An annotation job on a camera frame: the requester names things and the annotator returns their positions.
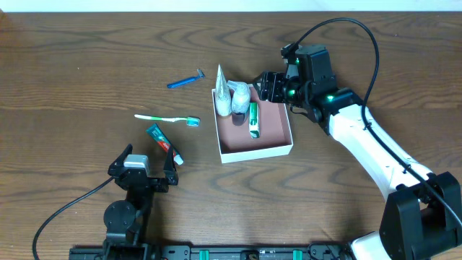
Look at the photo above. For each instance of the white box with pink interior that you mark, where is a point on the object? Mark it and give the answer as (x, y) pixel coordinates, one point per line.
(266, 135)

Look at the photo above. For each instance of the clear and blue pump bottle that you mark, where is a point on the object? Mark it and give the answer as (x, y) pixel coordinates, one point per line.
(240, 101)

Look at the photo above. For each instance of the green and white soap box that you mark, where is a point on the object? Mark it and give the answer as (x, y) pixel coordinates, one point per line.
(254, 125)

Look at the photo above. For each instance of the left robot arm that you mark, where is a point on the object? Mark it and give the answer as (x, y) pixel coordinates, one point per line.
(127, 220)

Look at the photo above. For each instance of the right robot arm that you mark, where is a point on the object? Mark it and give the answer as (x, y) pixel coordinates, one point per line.
(422, 215)

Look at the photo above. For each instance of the green and red toothpaste tube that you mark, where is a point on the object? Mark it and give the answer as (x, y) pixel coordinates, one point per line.
(157, 134)

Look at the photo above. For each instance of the green and white toothbrush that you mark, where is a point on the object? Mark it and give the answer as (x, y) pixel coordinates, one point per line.
(190, 121)

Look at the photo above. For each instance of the blue disposable razor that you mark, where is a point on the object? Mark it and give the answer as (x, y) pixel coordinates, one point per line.
(186, 80)

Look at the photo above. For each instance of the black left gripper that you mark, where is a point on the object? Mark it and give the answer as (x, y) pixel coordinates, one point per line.
(152, 183)

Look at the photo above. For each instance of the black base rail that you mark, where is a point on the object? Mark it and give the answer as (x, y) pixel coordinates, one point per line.
(311, 252)

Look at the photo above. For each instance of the white Pantene tube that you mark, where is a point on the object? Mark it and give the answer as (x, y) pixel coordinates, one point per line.
(222, 95)

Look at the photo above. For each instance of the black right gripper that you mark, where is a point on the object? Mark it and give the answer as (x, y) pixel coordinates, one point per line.
(276, 87)

